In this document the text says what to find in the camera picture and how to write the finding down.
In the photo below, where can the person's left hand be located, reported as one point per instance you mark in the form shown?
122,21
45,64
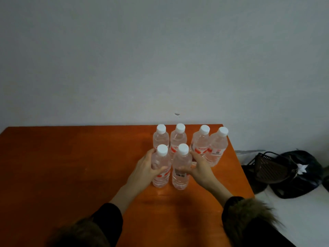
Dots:
140,174

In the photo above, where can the person's right hand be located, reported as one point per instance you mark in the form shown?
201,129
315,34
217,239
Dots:
204,174

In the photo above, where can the clear water bottle red label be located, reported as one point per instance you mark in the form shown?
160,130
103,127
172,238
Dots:
217,149
178,137
162,158
200,141
161,137
182,162

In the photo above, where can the person's right forearm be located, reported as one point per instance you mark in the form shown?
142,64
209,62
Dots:
221,192

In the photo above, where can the person's left forearm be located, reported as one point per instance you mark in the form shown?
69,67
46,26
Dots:
120,196

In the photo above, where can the black round container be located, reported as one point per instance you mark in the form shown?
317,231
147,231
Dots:
253,185

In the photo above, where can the orange wooden table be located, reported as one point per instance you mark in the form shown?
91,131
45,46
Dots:
64,177

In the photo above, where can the white crumpled tissue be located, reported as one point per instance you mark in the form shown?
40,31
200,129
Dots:
302,168

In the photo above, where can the black trash bin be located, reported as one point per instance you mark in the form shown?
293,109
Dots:
306,182

